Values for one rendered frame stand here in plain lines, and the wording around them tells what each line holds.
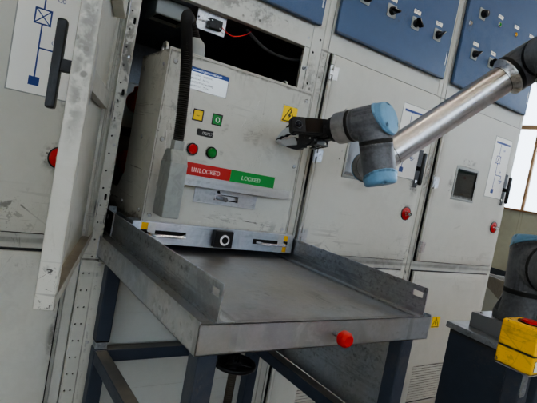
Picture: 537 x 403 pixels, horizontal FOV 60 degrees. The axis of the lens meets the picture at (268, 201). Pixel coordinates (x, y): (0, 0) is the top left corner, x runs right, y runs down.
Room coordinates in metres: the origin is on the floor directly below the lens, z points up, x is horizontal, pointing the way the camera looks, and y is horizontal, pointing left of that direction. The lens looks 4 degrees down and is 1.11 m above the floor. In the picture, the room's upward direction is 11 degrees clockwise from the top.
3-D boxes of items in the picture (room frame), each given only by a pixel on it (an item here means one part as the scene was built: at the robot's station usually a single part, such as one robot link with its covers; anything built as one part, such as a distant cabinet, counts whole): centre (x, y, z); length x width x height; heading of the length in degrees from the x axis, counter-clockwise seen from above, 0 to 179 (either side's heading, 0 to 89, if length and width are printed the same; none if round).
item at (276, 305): (1.21, 0.01, 0.82); 0.68 x 0.62 x 0.06; 34
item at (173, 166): (1.20, 0.26, 1.04); 0.08 x 0.05 x 0.17; 34
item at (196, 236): (1.39, 0.13, 0.90); 0.54 x 0.05 x 0.06; 124
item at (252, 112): (1.37, 0.12, 1.15); 0.48 x 0.01 x 0.48; 124
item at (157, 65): (1.59, 0.27, 1.15); 0.51 x 0.50 x 0.48; 34
